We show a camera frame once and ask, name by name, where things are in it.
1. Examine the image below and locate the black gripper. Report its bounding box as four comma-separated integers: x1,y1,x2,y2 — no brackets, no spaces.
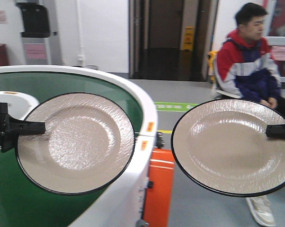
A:
0,102,46,153

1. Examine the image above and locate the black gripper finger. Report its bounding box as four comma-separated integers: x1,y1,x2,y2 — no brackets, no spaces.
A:
265,124,285,139

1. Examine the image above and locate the beige plate black rim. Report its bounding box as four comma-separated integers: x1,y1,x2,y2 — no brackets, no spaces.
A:
171,99,285,197
16,93,135,195

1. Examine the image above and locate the seated person red blue jacket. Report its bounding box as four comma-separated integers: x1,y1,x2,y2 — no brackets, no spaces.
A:
213,2,285,227

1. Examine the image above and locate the black white water dispenser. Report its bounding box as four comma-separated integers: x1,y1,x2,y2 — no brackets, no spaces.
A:
15,0,62,65

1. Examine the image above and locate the white outer conveyor rim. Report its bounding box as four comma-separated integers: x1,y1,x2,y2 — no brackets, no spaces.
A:
0,65,158,227

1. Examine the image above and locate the yellow wet floor sign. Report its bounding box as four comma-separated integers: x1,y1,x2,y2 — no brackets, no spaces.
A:
181,26,195,51

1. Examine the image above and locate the orange machine cabinet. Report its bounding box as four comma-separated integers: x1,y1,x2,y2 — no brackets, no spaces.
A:
143,148,175,227

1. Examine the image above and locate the white inner conveyor ring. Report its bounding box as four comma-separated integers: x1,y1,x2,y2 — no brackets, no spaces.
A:
0,91,40,121

